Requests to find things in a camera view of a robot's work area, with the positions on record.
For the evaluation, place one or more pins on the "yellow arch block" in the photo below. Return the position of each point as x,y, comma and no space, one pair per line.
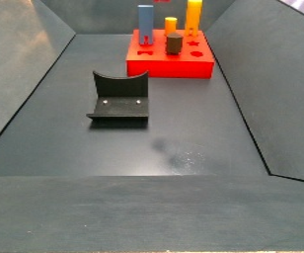
193,17

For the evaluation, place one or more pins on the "black curved bracket stand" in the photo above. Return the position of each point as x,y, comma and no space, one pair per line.
122,97

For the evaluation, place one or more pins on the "brown pentagon block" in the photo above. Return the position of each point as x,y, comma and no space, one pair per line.
173,43

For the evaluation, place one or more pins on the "blue arch block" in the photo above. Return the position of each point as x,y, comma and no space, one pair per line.
145,11

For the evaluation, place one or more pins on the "yellow cylinder block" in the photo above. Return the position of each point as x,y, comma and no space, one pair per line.
170,25

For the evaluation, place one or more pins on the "red foam peg board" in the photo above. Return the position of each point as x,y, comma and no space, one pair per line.
194,62

